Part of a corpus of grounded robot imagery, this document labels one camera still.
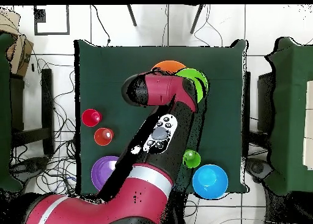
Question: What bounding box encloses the plain green cup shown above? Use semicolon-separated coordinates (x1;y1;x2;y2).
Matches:
182;149;202;169

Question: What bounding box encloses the green bowl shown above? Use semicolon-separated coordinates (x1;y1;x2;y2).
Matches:
175;67;209;104

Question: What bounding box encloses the orange bowl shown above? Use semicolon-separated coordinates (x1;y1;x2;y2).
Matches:
151;60;188;73

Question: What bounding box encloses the black square floor frame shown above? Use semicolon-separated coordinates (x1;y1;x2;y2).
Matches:
33;4;70;35

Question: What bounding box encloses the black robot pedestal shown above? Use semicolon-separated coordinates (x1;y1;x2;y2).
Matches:
171;193;186;224

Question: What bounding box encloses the large blue bowl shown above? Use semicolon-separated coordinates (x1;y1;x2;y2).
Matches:
192;164;229;200

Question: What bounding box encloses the orange cup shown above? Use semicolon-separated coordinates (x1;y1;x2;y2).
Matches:
94;127;115;147

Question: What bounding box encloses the grey base with knob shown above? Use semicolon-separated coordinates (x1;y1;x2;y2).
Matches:
13;156;50;183

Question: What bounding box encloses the red cup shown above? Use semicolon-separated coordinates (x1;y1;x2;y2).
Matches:
81;108;103;128

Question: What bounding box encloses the dark green table cloth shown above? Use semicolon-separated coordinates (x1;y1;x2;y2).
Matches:
74;39;249;195

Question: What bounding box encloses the tangle of black cables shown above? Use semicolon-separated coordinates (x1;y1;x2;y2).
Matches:
9;58;81;195

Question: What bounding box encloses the purple bowl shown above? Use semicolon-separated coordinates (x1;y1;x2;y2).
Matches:
90;155;120;192

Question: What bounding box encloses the black stand frame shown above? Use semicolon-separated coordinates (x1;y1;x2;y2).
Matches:
241;71;274;159
9;68;55;156

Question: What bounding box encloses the cardboard box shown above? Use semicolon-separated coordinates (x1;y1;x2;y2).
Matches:
0;9;34;78

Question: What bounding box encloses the black tripod leg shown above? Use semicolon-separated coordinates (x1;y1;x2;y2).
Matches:
190;4;204;34
126;4;138;27

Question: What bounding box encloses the green cloth covered side table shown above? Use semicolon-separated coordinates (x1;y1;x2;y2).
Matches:
0;32;24;193
265;36;313;196

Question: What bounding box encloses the black cable with plug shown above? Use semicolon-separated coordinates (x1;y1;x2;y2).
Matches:
90;4;111;45

